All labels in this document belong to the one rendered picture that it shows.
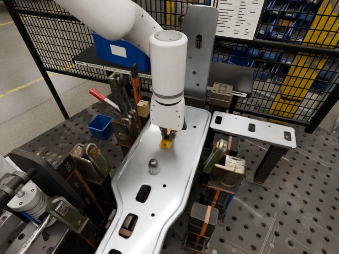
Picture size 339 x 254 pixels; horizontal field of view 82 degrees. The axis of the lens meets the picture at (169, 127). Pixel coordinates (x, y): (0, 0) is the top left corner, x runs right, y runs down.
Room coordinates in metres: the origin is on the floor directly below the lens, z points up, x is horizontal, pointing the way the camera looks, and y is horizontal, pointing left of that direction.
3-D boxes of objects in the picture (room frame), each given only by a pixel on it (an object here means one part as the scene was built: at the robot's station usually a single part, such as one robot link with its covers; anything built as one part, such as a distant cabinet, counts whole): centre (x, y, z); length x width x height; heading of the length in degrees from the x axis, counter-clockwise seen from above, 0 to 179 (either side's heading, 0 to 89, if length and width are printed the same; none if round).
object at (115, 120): (0.49, 0.16, 0.88); 0.07 x 0.06 x 0.35; 71
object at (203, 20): (0.68, -0.10, 1.17); 0.12 x 0.01 x 0.34; 71
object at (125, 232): (0.17, 0.10, 0.84); 0.12 x 0.05 x 0.29; 71
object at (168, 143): (0.44, 0.00, 1.01); 0.08 x 0.04 x 0.01; 161
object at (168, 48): (0.44, 0.00, 1.28); 0.09 x 0.08 x 0.13; 12
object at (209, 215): (0.20, -0.09, 0.84); 0.11 x 0.08 x 0.29; 71
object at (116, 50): (0.97, 0.20, 1.09); 0.30 x 0.17 x 0.13; 63
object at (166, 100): (0.44, 0.01, 1.20); 0.09 x 0.08 x 0.03; 71
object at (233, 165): (0.31, -0.17, 0.87); 0.12 x 0.09 x 0.35; 71
